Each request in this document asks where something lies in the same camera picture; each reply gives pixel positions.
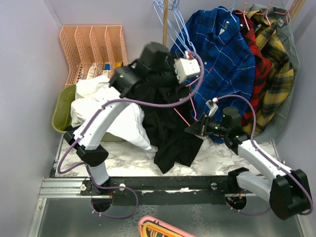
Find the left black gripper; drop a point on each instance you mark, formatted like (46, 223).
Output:
(169, 64)

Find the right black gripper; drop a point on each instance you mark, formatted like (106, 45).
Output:
(200, 127)

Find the pink wire hanger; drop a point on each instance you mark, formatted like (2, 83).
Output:
(191, 98)

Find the black shirt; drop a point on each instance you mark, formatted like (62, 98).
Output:
(164, 128)

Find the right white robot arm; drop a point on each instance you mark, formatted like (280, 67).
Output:
(286, 190)

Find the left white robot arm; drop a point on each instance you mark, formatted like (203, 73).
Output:
(86, 139)

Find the blue plaid shirt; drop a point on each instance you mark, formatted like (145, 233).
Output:
(229, 64)

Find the white shirt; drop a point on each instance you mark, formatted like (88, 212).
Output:
(128, 126)

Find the yellow plaid shirt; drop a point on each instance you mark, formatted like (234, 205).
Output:
(280, 78)

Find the red plaid shirt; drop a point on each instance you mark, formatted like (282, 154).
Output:
(262, 64)

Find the grey shirt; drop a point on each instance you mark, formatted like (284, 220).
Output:
(285, 34)

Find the yellow black item in organizer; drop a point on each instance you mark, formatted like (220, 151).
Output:
(118, 64)

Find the wooden clothes rack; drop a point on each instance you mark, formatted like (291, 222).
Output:
(166, 7)

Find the blue item in organizer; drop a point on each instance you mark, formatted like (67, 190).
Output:
(107, 67)

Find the pink perforated file organizer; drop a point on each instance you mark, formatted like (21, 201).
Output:
(85, 46)

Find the pink orange object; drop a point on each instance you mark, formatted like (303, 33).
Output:
(149, 226)

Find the green plastic basket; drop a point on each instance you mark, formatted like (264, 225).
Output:
(61, 120)

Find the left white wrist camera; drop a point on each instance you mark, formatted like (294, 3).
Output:
(186, 68)

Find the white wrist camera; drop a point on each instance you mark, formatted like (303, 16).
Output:
(186, 68)
(212, 105)

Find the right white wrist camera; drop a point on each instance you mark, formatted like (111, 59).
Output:
(212, 105)

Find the blue wire hanger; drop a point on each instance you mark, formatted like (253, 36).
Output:
(230, 11)
(182, 41)

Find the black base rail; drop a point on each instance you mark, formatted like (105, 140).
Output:
(162, 190)

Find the aluminium frame rail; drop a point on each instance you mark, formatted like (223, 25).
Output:
(53, 188)

